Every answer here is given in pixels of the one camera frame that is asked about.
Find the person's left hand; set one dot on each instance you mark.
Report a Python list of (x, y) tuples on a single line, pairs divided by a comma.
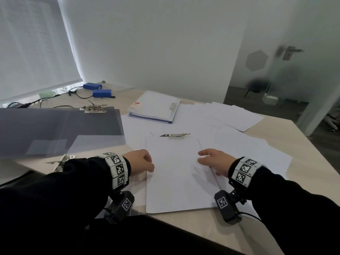
[(139, 160)]

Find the person's right hand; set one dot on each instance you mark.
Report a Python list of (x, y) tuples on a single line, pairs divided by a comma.
[(221, 160)]

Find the white paper stack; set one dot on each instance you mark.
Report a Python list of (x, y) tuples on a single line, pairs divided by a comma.
[(148, 114), (172, 183)]

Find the blue folder with dark logo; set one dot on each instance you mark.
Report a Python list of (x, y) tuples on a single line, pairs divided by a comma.
[(151, 121)]

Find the pile of white paper sheets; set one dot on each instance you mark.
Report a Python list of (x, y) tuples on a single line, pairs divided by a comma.
[(233, 116)]

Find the stack of folders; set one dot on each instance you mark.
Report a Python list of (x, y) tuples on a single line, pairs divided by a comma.
[(154, 103)]

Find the person's left forearm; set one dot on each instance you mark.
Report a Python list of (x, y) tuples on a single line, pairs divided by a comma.
[(53, 204)]

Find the person's right forearm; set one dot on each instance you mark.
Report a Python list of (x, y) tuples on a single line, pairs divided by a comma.
[(300, 209)]

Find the white wristband with black markers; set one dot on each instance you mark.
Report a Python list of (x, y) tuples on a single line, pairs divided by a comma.
[(245, 171), (117, 169)]

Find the blue battery pack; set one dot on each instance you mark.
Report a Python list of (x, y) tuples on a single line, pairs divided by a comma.
[(92, 86), (102, 93)]

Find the white box behind glass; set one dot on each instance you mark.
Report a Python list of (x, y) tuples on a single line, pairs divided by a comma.
[(270, 100)]

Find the dark chair behind glass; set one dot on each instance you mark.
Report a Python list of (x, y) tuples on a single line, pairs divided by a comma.
[(257, 86)]

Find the gray hexagon sticker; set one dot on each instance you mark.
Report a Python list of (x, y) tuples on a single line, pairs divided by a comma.
[(256, 60)]

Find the white office chair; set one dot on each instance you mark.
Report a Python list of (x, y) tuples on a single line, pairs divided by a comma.
[(332, 123)]

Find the frosted glass door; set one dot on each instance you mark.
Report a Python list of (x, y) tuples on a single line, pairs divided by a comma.
[(305, 31)]

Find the white roller blind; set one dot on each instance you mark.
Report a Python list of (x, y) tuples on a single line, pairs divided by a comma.
[(32, 50)]

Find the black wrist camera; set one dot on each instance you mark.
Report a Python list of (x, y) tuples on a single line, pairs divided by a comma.
[(227, 207), (122, 205)]

